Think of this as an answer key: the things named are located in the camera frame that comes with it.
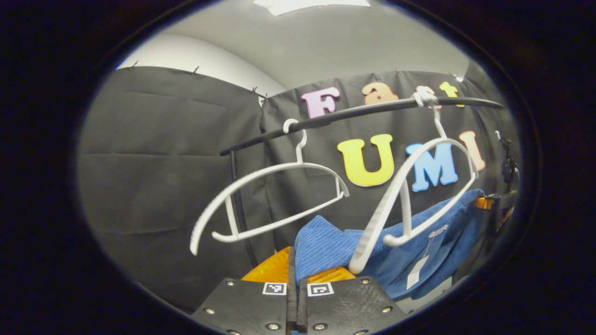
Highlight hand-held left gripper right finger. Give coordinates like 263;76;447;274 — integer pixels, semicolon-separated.
294;267;408;335

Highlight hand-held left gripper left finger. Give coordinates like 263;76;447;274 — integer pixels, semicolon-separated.
190;246;291;335

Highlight blue corduroy jacket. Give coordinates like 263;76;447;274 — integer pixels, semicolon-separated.
294;188;487;301

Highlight white plastic hanger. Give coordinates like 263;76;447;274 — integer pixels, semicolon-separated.
190;119;350;256
348;86;480;275

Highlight black metal clothes rack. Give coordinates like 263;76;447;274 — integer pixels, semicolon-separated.
220;96;506;268

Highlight black backdrop cloth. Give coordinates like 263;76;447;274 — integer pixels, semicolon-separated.
77;65;522;312

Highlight large ceiling light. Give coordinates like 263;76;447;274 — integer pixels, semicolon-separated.
254;0;371;17

